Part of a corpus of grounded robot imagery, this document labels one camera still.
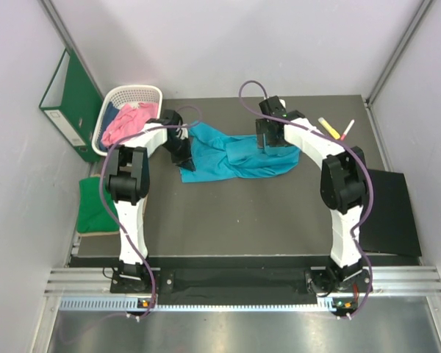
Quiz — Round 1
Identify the pink t shirt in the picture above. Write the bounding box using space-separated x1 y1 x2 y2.
102 103 157 148

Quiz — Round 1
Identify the white laundry basket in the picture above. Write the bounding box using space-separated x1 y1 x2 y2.
91 85 163 157

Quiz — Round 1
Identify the green ring binder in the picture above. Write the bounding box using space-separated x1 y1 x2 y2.
39 50 102 163

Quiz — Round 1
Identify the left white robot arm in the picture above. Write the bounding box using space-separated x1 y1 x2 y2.
100 110 196 293

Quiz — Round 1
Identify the grey cable duct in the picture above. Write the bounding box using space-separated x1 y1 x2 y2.
59 296 351 313

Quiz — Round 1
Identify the yellow highlighter marker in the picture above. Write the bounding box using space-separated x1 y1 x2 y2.
318 117 341 140

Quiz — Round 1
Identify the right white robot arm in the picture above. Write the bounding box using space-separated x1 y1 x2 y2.
256 96 368 296

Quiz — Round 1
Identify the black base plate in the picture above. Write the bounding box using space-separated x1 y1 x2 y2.
109 267 372 305

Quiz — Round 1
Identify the navy blue t shirt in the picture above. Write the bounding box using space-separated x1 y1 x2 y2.
97 102 119 152

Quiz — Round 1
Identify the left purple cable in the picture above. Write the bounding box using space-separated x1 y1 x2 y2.
99 106 204 319

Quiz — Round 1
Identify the green folded t shirt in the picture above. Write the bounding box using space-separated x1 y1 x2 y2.
76 174 119 235

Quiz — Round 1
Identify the teal t shirt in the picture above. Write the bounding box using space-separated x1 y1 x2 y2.
180 123 301 183

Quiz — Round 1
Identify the black board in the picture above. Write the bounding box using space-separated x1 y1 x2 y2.
359 169 422 257

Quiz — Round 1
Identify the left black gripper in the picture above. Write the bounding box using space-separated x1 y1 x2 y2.
162 136 196 172

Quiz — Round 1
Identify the pink white marker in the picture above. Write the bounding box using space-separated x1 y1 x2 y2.
340 119 355 141

